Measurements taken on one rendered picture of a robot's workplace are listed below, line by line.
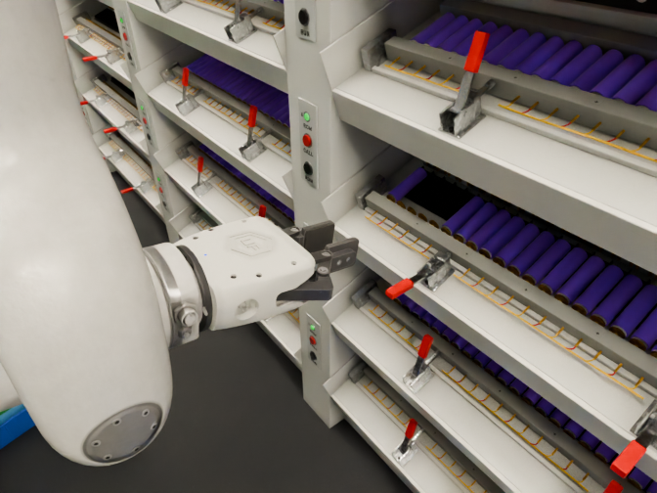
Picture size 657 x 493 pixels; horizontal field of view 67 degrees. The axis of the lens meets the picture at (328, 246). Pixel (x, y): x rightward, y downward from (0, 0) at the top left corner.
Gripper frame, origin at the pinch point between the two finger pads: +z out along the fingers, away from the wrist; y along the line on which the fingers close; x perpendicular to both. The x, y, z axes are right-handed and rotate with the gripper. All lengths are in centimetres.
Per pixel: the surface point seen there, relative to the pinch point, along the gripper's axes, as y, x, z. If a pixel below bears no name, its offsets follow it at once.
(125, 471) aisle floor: 32, 65, -14
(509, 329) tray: -14.2, 7.3, 15.7
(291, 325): 34, 46, 24
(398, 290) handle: -3.4, 6.4, 8.7
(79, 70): 155, 19, 18
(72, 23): 155, 4, 18
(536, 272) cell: -12.6, 2.2, 20.6
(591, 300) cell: -19.0, 2.1, 21.0
